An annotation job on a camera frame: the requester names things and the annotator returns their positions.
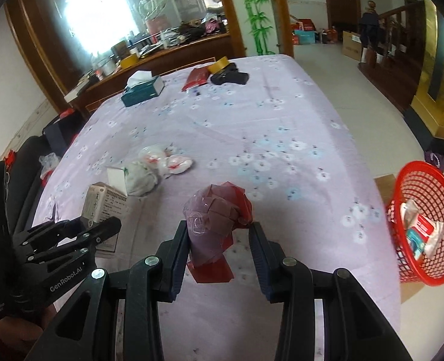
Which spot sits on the brown tape roll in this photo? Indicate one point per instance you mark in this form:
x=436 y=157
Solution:
x=218 y=66

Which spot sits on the clear plastic bag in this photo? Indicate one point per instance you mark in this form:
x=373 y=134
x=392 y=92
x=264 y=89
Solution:
x=50 y=165

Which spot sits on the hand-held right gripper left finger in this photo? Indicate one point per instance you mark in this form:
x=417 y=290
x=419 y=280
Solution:
x=178 y=274

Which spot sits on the teal printed packet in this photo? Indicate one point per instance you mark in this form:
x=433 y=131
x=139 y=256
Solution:
x=415 y=246

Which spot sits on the wooden staircase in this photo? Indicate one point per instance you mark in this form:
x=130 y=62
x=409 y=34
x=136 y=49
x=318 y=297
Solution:
x=391 y=67

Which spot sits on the person's left forearm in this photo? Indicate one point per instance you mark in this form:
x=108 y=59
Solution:
x=15 y=334

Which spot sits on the white box with green edge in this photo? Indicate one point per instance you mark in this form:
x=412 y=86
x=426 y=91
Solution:
x=116 y=180

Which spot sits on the wooden sideboard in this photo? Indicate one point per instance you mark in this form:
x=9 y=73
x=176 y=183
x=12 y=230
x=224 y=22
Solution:
x=161 y=58

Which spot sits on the cardboard box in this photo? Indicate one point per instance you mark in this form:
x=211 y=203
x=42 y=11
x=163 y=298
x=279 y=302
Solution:
x=353 y=45

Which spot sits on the green tissue box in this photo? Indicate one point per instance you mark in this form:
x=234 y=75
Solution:
x=143 y=94

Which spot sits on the black chair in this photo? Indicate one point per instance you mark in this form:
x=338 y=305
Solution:
x=62 y=133

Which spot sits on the white sachet with red label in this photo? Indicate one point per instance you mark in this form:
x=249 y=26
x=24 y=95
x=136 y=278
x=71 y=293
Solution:
x=428 y=229

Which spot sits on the crumpled white plastic bags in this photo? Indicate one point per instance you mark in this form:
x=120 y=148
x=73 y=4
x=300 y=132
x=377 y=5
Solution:
x=141 y=178

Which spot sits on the clear plastic wrapper with red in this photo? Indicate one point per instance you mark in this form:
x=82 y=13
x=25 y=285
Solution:
x=152 y=157
x=179 y=164

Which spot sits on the wall mirror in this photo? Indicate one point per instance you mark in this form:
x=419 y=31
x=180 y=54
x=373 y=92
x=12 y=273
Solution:
x=94 y=15

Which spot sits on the black pouch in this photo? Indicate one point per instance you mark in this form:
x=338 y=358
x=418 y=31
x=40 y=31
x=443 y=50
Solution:
x=233 y=77

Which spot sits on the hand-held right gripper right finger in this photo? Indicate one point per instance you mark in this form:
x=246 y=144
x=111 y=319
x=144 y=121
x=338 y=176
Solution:
x=263 y=267

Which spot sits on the purple and red plastic wrapper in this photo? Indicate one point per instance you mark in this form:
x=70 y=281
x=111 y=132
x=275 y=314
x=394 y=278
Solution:
x=210 y=218

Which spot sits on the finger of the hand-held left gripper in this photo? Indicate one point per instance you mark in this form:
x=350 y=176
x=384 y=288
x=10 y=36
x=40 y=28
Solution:
x=107 y=227
x=48 y=231

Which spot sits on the red flat packet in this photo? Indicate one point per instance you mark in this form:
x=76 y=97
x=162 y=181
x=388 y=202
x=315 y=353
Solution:
x=196 y=78

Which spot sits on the red plastic mesh basket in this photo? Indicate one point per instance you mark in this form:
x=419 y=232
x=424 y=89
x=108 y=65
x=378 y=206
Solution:
x=406 y=265

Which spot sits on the green bamboo wall decal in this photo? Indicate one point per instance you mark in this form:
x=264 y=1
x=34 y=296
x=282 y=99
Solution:
x=257 y=26

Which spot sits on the dark coat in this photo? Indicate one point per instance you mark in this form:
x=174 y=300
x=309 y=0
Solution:
x=370 y=26

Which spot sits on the white printed carton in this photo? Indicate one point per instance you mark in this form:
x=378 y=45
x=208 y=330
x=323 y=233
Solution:
x=107 y=203

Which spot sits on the floral purple tablecloth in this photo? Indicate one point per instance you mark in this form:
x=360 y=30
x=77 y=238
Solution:
x=244 y=120

